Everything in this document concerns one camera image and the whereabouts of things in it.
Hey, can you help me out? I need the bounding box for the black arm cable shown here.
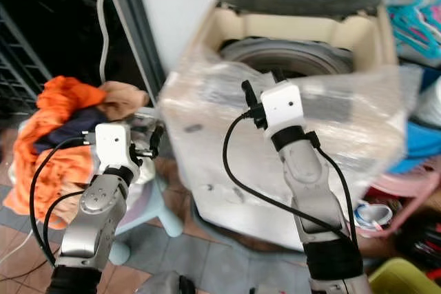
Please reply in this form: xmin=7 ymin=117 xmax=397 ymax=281
xmin=223 ymin=112 xmax=360 ymax=241
xmin=29 ymin=136 xmax=104 ymax=269

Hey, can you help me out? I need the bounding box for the clear plastic bubble wrap cover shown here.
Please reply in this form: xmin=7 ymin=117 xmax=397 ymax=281
xmin=157 ymin=46 xmax=411 ymax=191

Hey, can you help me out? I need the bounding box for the beige top-load washing machine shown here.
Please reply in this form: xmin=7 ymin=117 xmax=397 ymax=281
xmin=169 ymin=0 xmax=411 ymax=252

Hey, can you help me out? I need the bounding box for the pink plastic stool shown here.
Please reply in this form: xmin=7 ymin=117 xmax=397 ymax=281
xmin=362 ymin=169 xmax=441 ymax=240

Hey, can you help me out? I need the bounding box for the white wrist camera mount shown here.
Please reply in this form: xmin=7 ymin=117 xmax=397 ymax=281
xmin=260 ymin=80 xmax=305 ymax=134
xmin=94 ymin=123 xmax=132 ymax=169

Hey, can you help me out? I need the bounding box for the tan cloth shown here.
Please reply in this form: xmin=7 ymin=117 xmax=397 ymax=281
xmin=100 ymin=81 xmax=151 ymax=121

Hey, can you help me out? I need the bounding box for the grey door frame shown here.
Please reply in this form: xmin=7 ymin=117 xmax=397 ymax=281
xmin=107 ymin=0 xmax=166 ymax=105

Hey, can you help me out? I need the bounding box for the white hanging cord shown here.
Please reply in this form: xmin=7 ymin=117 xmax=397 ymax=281
xmin=96 ymin=0 xmax=112 ymax=83

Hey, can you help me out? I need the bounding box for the dark metal grille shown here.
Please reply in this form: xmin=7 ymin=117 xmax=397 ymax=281
xmin=0 ymin=8 xmax=52 ymax=119

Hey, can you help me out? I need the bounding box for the white tape roll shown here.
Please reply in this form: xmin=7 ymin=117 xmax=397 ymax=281
xmin=355 ymin=201 xmax=395 ymax=234

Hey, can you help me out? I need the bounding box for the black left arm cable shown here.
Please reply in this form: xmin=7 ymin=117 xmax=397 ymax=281
xmin=29 ymin=136 xmax=104 ymax=269

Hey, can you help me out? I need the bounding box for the blue plastic tub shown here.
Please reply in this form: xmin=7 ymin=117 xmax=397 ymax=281
xmin=389 ymin=120 xmax=441 ymax=174

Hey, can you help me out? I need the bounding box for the teal clothes hangers bundle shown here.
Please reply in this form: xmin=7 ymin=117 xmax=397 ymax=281
xmin=384 ymin=0 xmax=441 ymax=67

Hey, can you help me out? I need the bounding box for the orange cloth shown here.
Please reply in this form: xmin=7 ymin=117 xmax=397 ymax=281
xmin=3 ymin=76 xmax=105 ymax=229

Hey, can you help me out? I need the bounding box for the white floor cable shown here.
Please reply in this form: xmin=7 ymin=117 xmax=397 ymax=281
xmin=0 ymin=229 xmax=35 ymax=274

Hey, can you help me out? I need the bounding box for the dark navy cloth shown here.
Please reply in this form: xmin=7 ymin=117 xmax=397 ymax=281
xmin=52 ymin=107 xmax=105 ymax=150

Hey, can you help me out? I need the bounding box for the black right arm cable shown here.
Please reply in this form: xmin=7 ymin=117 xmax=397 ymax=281
xmin=223 ymin=112 xmax=360 ymax=241

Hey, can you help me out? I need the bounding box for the yellow-green plastic bin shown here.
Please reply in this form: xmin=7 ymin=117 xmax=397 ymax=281
xmin=369 ymin=256 xmax=441 ymax=294

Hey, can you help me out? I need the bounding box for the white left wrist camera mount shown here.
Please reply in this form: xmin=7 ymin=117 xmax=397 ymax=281
xmin=94 ymin=123 xmax=132 ymax=169

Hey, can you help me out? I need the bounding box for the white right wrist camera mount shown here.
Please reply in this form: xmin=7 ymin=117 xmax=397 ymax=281
xmin=260 ymin=80 xmax=305 ymax=134

